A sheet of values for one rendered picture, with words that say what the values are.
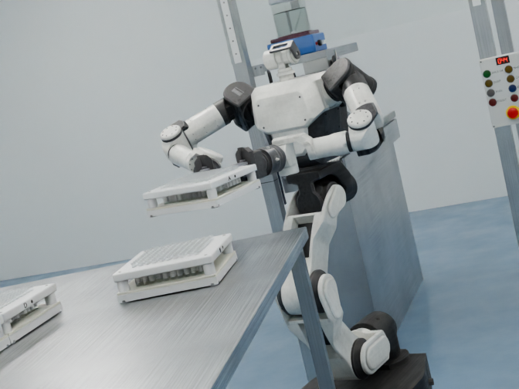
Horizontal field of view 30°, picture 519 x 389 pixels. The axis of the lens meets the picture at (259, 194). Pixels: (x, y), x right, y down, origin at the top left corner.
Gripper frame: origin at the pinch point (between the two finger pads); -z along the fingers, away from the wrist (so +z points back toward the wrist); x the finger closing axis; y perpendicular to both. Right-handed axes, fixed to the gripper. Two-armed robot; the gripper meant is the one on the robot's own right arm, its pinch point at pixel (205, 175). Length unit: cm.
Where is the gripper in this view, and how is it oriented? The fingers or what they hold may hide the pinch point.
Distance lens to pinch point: 295.0
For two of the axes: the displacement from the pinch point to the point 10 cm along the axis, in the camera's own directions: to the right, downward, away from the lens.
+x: 2.2, 9.7, 1.1
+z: -0.1, -1.1, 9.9
